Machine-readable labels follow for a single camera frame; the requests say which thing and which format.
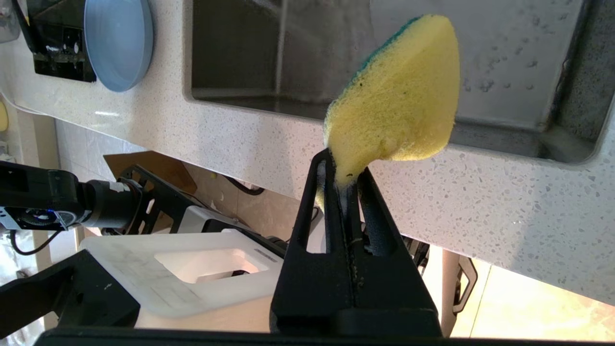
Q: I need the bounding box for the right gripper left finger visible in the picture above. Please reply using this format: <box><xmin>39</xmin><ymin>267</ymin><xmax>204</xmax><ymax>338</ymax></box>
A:
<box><xmin>269</xmin><ymin>148</ymin><xmax>356</xmax><ymax>337</ymax></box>

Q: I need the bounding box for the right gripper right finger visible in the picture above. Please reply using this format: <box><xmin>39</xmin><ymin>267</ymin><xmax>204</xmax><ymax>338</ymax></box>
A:
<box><xmin>348</xmin><ymin>166</ymin><xmax>443</xmax><ymax>337</ymax></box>

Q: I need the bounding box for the yellow sponge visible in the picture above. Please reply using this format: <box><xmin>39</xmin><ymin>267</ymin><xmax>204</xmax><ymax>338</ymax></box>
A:
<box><xmin>315</xmin><ymin>13</ymin><xmax>461</xmax><ymax>212</ymax></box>

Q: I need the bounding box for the blue-grey plate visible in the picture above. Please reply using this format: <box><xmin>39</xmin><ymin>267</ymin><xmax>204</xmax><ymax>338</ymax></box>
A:
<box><xmin>84</xmin><ymin>0</ymin><xmax>155</xmax><ymax>93</ymax></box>

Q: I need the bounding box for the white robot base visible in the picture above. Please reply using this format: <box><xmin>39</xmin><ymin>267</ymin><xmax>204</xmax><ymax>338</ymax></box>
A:
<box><xmin>79</xmin><ymin>206</ymin><xmax>289</xmax><ymax>319</ymax></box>

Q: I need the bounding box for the stainless steel sink basin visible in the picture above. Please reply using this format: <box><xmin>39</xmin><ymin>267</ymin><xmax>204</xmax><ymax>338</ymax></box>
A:
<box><xmin>183</xmin><ymin>0</ymin><xmax>615</xmax><ymax>165</ymax></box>

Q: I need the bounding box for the brown cardboard sheet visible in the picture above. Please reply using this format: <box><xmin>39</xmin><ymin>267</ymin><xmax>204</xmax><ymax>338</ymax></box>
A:
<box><xmin>103</xmin><ymin>150</ymin><xmax>198</xmax><ymax>195</ymax></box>

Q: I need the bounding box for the black robot body panel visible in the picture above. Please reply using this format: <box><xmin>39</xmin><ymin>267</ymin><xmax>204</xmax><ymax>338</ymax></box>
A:
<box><xmin>0</xmin><ymin>249</ymin><xmax>141</xmax><ymax>338</ymax></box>

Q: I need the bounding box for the black induction cooktop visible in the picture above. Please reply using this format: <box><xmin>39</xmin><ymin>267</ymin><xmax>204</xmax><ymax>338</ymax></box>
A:
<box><xmin>26</xmin><ymin>0</ymin><xmax>97</xmax><ymax>83</ymax></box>

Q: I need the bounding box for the silver pot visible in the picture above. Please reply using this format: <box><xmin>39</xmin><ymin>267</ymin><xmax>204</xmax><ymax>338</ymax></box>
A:
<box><xmin>0</xmin><ymin>0</ymin><xmax>22</xmax><ymax>44</ymax></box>

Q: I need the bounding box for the black loop handle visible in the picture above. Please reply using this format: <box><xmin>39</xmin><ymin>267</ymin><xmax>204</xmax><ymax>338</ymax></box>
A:
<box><xmin>452</xmin><ymin>255</ymin><xmax>479</xmax><ymax>316</ymax></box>

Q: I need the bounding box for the black metal base frame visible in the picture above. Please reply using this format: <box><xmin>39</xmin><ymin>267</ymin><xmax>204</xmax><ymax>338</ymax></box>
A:
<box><xmin>118</xmin><ymin>164</ymin><xmax>289</xmax><ymax>258</ymax></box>

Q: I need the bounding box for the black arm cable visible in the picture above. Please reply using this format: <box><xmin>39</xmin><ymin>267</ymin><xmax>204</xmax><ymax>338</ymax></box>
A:
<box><xmin>10</xmin><ymin>230</ymin><xmax>63</xmax><ymax>256</ymax></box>

